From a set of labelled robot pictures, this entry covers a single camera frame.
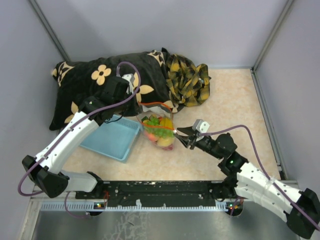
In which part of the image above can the black floral pillow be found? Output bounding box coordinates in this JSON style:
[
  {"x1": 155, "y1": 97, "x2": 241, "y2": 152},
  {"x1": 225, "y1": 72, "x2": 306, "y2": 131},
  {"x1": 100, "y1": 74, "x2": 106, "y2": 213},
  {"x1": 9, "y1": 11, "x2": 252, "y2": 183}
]
[{"x1": 49, "y1": 48, "x2": 183, "y2": 131}]

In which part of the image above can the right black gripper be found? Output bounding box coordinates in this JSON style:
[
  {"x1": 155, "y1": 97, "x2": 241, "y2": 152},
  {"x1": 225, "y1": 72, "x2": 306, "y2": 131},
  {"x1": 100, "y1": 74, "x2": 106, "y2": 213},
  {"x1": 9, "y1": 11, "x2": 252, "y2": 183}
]
[{"x1": 174, "y1": 125, "x2": 224, "y2": 160}]

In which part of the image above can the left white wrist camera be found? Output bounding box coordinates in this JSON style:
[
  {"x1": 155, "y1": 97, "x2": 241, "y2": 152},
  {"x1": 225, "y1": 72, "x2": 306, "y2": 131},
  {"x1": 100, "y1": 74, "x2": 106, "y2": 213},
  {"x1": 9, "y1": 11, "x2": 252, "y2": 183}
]
[{"x1": 121, "y1": 73, "x2": 135, "y2": 95}]

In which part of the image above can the light blue plastic basket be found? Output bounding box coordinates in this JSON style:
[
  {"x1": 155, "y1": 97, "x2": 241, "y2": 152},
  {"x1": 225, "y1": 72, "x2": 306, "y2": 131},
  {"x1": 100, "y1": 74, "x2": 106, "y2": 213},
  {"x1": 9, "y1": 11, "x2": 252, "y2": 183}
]
[{"x1": 80, "y1": 115, "x2": 141, "y2": 163}]

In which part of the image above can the orange peach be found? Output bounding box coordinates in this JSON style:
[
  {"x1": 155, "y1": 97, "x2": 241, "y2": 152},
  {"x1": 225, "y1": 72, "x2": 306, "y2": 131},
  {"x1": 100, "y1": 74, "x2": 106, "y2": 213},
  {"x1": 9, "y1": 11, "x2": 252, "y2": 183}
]
[{"x1": 145, "y1": 132, "x2": 159, "y2": 142}]

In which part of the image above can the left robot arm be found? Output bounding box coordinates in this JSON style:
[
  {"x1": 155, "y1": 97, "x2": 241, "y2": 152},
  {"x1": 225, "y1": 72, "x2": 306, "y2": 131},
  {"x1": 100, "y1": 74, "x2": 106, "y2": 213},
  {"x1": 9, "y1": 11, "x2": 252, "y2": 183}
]
[{"x1": 22, "y1": 74, "x2": 135, "y2": 199}]

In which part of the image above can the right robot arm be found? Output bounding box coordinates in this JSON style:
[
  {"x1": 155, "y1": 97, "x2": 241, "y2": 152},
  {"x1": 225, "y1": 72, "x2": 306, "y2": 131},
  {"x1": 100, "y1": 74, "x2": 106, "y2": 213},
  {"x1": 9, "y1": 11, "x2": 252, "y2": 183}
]
[{"x1": 173, "y1": 127, "x2": 320, "y2": 240}]

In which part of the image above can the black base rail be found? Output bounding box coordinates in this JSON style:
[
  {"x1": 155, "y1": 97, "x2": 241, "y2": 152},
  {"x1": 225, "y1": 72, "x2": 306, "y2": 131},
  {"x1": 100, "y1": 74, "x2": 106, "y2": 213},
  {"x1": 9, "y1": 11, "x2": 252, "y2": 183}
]
[{"x1": 74, "y1": 179, "x2": 251, "y2": 208}]

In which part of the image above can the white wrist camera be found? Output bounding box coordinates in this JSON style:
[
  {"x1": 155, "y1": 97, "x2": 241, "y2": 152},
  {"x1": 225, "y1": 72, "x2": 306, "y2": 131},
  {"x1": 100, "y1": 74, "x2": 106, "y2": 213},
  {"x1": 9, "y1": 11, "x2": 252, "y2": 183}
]
[
  {"x1": 192, "y1": 119, "x2": 210, "y2": 134},
  {"x1": 121, "y1": 73, "x2": 135, "y2": 95}
]

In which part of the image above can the green lettuce leaf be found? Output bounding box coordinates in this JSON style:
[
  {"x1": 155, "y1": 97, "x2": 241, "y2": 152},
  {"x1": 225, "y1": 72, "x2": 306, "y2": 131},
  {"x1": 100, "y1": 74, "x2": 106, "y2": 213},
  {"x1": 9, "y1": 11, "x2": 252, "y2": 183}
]
[{"x1": 142, "y1": 115, "x2": 174, "y2": 138}]

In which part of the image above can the clear zip bag orange zipper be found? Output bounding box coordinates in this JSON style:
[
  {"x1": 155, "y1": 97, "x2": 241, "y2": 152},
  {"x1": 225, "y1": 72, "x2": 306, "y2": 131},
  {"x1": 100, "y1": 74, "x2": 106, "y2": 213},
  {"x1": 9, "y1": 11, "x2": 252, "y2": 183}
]
[{"x1": 136, "y1": 100, "x2": 175, "y2": 151}]

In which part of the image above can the yellow pepper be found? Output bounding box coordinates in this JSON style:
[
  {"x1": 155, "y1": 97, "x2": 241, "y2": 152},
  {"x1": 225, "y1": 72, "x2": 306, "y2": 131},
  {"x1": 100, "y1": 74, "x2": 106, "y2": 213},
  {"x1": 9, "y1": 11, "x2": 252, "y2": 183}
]
[{"x1": 159, "y1": 117, "x2": 174, "y2": 129}]

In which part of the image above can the yellow plaid shirt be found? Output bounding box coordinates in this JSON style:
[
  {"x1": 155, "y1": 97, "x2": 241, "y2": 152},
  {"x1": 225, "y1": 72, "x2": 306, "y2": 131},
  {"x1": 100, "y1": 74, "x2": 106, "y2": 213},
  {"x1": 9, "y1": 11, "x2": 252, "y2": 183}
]
[{"x1": 166, "y1": 54, "x2": 211, "y2": 107}]

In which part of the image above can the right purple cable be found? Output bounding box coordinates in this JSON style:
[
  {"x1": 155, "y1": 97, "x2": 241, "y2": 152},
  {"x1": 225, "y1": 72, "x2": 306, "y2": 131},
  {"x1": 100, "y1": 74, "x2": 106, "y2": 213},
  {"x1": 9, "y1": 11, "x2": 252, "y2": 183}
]
[{"x1": 198, "y1": 124, "x2": 320, "y2": 232}]

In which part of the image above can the yellow lemon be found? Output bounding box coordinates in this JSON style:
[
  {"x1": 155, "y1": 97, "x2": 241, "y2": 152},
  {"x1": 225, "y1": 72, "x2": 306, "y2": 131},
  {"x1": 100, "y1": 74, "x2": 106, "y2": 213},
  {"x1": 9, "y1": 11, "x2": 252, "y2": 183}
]
[{"x1": 156, "y1": 137, "x2": 175, "y2": 148}]

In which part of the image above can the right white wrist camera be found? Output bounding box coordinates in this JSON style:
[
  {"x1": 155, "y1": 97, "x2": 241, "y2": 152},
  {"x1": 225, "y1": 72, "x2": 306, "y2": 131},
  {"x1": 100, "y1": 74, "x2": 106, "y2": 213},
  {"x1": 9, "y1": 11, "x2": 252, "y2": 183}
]
[{"x1": 192, "y1": 119, "x2": 210, "y2": 134}]

